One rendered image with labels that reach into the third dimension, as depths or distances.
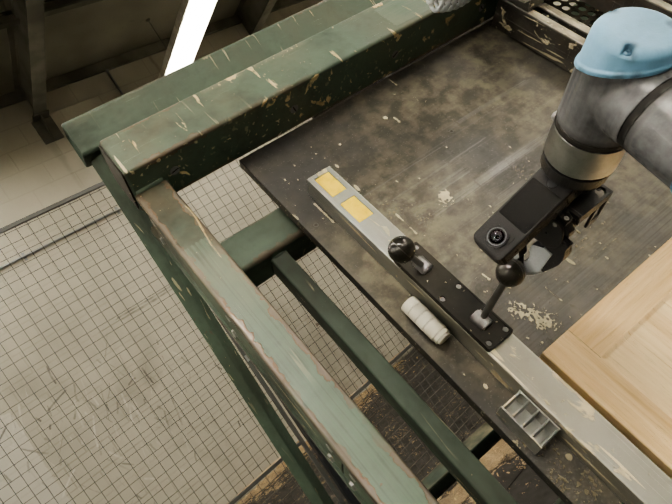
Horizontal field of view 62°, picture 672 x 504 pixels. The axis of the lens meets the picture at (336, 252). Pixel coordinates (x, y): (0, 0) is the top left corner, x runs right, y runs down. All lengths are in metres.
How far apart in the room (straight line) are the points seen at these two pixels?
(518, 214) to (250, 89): 0.59
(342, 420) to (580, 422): 0.31
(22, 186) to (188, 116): 4.80
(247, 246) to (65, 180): 4.87
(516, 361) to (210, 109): 0.65
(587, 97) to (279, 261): 0.61
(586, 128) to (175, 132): 0.67
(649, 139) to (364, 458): 0.47
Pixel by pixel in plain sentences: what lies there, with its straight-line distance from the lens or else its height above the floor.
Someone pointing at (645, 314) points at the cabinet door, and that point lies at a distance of 0.96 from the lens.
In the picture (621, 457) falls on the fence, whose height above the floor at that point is 1.18.
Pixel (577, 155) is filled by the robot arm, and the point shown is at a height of 1.55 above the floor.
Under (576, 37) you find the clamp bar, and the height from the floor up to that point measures 1.67.
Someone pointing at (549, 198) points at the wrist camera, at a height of 1.52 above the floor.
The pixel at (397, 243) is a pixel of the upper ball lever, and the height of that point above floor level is 1.56.
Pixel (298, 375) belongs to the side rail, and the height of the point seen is 1.48.
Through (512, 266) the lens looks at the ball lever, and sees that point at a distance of 0.74.
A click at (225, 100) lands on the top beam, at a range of 1.05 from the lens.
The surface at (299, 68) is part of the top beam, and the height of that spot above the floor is 1.90.
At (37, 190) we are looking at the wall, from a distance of 5.77.
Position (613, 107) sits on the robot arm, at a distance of 0.54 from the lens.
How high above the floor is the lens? 1.62
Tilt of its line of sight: 2 degrees down
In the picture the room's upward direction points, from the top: 33 degrees counter-clockwise
